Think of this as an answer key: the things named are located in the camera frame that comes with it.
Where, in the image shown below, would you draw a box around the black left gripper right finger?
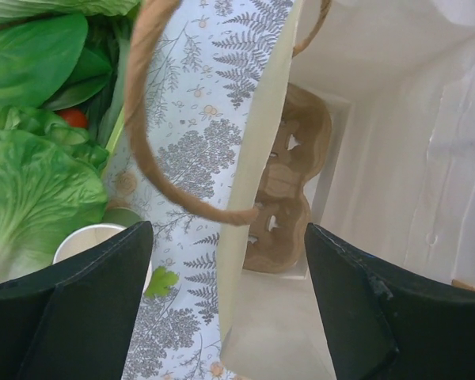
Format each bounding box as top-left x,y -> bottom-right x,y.
305,223 -> 475,379

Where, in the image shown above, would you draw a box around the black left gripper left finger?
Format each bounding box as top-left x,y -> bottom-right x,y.
0,222 -> 154,380

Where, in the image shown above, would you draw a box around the brown cardboard cup carrier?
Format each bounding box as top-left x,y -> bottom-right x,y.
243,83 -> 332,274

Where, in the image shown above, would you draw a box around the brown paper bag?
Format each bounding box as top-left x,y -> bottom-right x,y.
217,1 -> 475,379

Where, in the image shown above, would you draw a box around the green celery stalks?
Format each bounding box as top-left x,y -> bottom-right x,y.
144,266 -> 179,298

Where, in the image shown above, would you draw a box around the green lettuce head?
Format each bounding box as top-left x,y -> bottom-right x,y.
0,106 -> 109,283

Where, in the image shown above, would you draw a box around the green vegetable tray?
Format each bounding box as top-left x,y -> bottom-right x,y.
105,109 -> 124,156

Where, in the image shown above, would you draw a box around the red tomato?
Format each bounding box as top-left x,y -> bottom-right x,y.
55,108 -> 89,129

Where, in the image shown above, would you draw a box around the floral table mat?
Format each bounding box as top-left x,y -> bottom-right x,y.
105,1 -> 302,379

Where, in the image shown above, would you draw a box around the napa cabbage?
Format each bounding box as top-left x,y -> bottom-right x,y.
0,0 -> 140,25

